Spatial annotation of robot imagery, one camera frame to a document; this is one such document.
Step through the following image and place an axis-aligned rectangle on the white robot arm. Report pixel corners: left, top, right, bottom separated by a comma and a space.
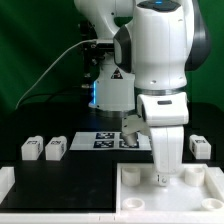
74, 0, 210, 186

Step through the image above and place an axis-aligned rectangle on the white marker sheet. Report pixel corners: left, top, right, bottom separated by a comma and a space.
70, 132, 151, 151

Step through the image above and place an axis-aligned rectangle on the black camera on stand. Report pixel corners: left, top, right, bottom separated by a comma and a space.
79, 20, 114, 87

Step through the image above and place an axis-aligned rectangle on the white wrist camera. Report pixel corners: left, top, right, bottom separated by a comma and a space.
121, 114, 149, 146

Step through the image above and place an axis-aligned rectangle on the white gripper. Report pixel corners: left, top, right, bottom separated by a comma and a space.
137, 92, 189, 186

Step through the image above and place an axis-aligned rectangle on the white left obstacle wall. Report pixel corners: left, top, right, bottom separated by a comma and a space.
0, 167, 15, 204

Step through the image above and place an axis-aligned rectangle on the white front obstacle bar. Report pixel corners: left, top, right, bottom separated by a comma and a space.
0, 212, 224, 224

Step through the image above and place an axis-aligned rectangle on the black cable on table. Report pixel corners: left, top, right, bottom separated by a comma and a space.
19, 85, 93, 105

